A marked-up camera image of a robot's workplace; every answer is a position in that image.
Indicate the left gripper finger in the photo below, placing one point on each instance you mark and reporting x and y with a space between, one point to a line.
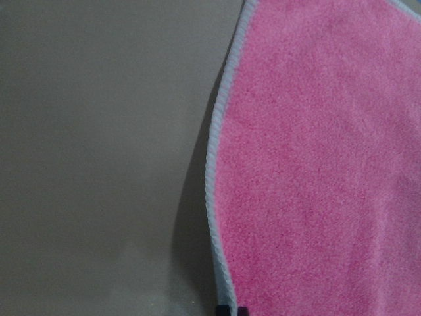
225 310

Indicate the pink towel with grey edge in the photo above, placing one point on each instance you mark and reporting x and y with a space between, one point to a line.
312 177

